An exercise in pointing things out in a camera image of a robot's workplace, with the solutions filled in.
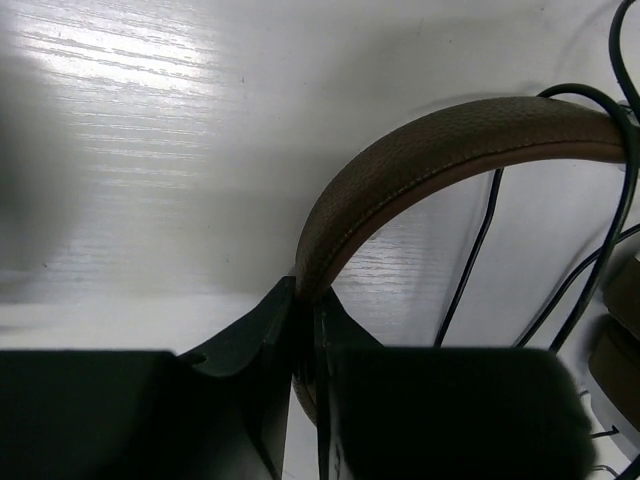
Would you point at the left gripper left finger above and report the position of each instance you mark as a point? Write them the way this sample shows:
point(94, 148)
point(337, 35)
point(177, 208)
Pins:
point(218, 411)

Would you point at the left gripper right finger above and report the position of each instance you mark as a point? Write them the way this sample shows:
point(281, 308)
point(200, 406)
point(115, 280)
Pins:
point(442, 413)

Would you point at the brown silver headphones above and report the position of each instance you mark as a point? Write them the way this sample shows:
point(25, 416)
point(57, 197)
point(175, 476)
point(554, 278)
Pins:
point(432, 153)

